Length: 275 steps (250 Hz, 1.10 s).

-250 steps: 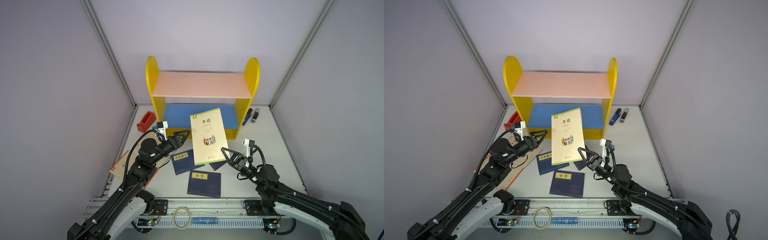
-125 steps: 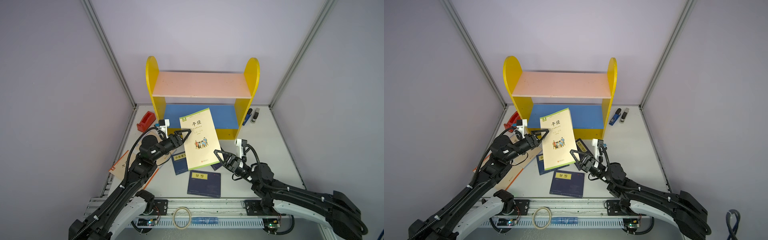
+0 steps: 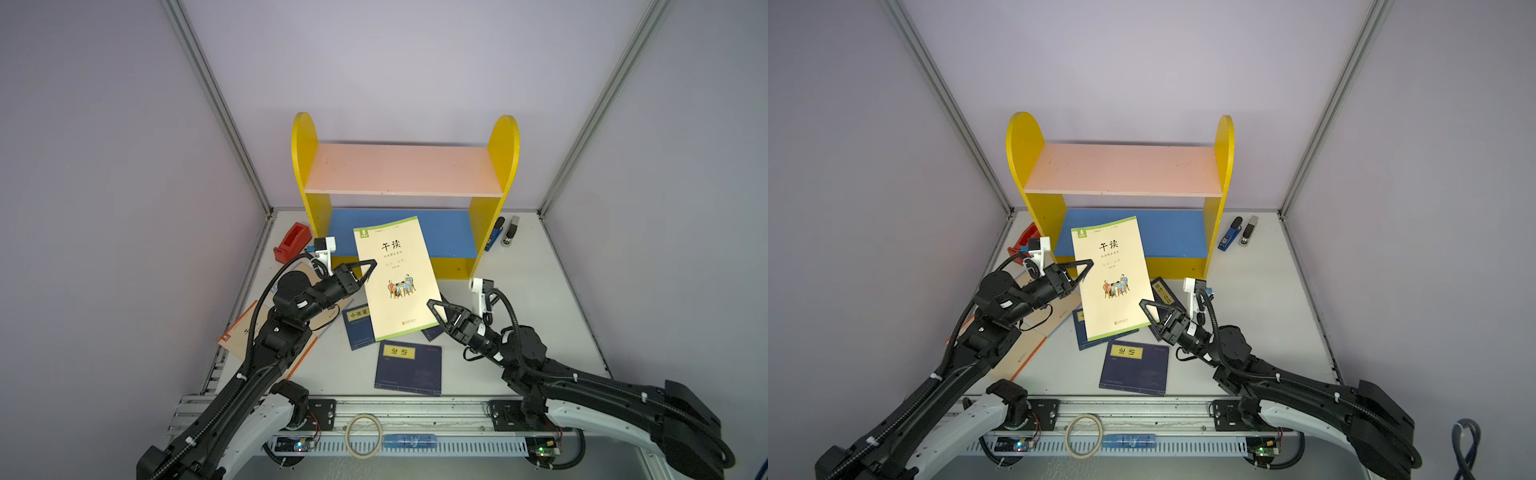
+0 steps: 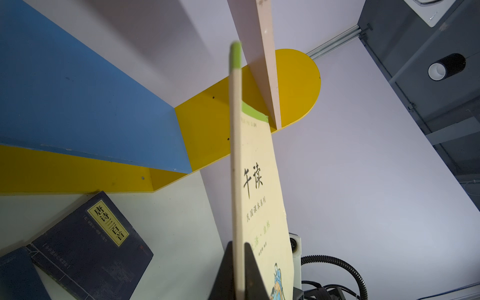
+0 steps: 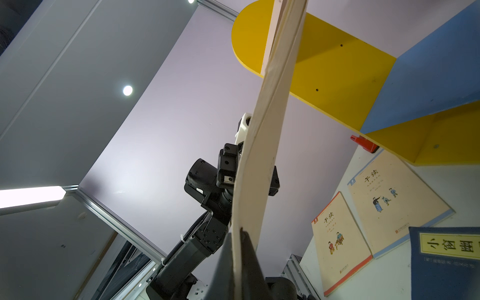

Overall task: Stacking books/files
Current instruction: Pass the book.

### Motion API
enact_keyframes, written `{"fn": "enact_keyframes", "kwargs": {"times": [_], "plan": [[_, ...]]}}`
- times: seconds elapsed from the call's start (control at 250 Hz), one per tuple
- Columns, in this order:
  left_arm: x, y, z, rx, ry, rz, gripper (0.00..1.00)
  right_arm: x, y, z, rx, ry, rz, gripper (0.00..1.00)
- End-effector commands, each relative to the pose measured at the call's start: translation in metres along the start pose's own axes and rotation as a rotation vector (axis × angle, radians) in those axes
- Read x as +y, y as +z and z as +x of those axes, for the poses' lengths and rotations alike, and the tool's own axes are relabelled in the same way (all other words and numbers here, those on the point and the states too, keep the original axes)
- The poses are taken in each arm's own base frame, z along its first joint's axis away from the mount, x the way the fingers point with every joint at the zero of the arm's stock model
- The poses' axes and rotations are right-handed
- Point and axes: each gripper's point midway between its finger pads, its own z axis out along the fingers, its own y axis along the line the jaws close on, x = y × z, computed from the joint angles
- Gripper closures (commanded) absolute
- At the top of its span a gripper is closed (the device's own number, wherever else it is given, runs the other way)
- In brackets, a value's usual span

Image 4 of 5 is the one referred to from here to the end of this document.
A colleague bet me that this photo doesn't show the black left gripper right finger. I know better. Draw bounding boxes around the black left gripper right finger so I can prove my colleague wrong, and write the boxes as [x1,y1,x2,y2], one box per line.
[244,242,269,300]

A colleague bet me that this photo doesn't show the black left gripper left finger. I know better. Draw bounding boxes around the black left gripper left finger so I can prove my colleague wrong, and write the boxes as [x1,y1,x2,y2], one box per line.
[208,241,235,300]

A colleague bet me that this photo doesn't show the green-edged beige reading book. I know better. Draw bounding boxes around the green-edged beige reading book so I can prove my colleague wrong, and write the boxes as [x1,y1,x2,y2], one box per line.
[229,41,295,300]

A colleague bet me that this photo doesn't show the small dark blue poetry book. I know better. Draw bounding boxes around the small dark blue poetry book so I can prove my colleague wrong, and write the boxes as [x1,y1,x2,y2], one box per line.
[27,191,154,300]

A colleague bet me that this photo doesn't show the large dark blue book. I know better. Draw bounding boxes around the large dark blue book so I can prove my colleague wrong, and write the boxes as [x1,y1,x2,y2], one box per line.
[1,247,51,300]

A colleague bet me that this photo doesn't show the yellow blue pink bookshelf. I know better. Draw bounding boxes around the yellow blue pink bookshelf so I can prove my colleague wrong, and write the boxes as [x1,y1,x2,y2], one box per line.
[1,1,321,194]

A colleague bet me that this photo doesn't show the black corrugated right cable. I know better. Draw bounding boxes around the black corrugated right cable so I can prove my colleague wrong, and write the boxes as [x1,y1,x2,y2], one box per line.
[300,255,369,300]

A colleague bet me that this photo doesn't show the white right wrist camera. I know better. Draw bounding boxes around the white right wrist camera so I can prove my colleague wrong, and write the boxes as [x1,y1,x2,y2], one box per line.
[289,233,302,290]

